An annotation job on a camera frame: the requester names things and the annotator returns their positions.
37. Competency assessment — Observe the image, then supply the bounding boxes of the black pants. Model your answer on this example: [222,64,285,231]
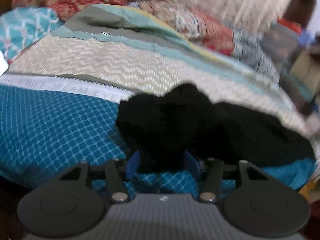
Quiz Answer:
[116,83,315,173]

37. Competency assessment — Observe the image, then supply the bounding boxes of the striped teal beige quilt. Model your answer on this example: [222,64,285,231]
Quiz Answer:
[9,4,309,135]

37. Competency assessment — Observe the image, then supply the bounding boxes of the cardboard box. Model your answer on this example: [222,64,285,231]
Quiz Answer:
[290,51,319,94]

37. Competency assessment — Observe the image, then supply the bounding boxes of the teal white patterned pillow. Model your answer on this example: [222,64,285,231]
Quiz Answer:
[1,7,63,62]

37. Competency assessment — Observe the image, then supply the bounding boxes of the red floral patchwork blanket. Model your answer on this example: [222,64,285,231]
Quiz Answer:
[11,0,280,82]

